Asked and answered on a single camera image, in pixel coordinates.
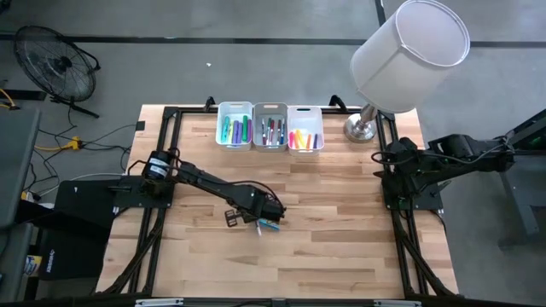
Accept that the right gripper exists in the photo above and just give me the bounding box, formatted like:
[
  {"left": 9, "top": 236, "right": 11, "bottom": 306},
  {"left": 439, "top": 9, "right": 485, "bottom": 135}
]
[{"left": 379, "top": 136, "right": 427, "bottom": 195}]

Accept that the white plastic bin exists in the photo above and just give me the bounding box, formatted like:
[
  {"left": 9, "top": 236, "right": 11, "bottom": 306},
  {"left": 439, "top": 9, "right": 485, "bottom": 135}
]
[
  {"left": 216, "top": 101, "right": 254, "bottom": 153},
  {"left": 288, "top": 105, "right": 325, "bottom": 157},
  {"left": 253, "top": 101, "right": 289, "bottom": 154}
]

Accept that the table lamp white shade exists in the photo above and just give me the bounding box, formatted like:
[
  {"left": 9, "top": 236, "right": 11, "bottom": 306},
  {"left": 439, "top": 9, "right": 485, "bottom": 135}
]
[{"left": 344, "top": 0, "right": 471, "bottom": 144}]

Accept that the black metal cart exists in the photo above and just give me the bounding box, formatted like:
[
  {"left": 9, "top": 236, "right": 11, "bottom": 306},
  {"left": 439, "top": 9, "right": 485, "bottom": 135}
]
[{"left": 470, "top": 108, "right": 546, "bottom": 249}]

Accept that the black equipment case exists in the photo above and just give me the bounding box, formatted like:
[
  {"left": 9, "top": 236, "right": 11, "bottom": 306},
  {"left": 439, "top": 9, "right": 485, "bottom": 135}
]
[{"left": 55, "top": 181, "right": 117, "bottom": 231}]

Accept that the black Husky tool bag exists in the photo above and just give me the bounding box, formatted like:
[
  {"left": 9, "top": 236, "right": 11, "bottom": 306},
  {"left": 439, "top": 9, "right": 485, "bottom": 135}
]
[{"left": 38, "top": 229, "right": 110, "bottom": 281}]

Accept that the yellow and blue box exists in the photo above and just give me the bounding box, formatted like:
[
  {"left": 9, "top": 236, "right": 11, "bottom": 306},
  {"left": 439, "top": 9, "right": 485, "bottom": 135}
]
[{"left": 23, "top": 254, "right": 43, "bottom": 276}]

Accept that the grey desk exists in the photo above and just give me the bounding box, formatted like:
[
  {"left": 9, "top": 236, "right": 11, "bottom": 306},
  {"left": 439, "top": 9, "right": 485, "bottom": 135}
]
[{"left": 0, "top": 108, "right": 43, "bottom": 231}]

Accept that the black floor fan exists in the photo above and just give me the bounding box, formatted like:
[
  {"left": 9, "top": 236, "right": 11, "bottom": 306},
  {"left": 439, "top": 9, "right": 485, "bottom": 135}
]
[{"left": 13, "top": 24, "right": 102, "bottom": 119}]

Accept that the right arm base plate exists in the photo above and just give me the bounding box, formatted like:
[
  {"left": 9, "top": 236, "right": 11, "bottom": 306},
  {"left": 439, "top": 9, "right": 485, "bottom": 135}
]
[{"left": 382, "top": 177, "right": 444, "bottom": 211}]

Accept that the black aluminium table frame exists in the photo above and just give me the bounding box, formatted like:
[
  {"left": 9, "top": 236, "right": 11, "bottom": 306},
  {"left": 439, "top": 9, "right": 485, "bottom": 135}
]
[{"left": 102, "top": 96, "right": 460, "bottom": 299}]

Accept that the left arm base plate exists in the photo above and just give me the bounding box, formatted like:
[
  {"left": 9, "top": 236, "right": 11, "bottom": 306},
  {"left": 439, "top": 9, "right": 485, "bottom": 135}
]
[{"left": 113, "top": 177, "right": 176, "bottom": 210}]

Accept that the silver aluminium rail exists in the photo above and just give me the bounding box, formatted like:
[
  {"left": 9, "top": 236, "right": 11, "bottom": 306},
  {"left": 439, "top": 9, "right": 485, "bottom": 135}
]
[
  {"left": 374, "top": 299, "right": 423, "bottom": 307},
  {"left": 135, "top": 298, "right": 184, "bottom": 307}
]

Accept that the yellow extension cord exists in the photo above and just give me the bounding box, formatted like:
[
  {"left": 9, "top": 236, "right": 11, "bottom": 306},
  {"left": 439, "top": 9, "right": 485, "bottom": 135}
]
[{"left": 33, "top": 136, "right": 83, "bottom": 153}]

